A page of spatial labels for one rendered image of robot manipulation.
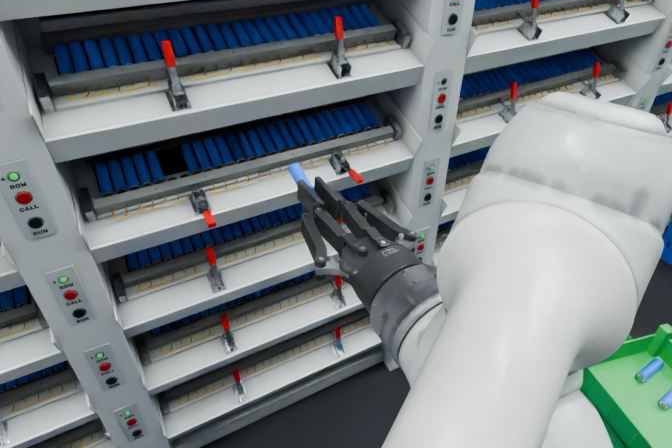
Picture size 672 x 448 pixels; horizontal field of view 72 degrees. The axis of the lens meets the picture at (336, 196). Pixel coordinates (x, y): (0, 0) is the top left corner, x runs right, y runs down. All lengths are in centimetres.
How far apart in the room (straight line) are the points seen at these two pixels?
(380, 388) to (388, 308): 101
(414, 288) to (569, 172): 21
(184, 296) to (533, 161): 77
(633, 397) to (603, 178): 85
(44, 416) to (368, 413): 76
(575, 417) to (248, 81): 61
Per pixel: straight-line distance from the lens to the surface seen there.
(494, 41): 101
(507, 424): 20
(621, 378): 111
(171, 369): 108
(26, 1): 67
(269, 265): 96
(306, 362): 127
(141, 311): 94
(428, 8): 86
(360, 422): 138
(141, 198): 82
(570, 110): 28
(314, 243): 52
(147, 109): 73
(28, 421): 113
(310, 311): 112
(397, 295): 43
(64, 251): 81
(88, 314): 90
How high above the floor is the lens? 121
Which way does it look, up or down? 36 degrees down
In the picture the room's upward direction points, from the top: straight up
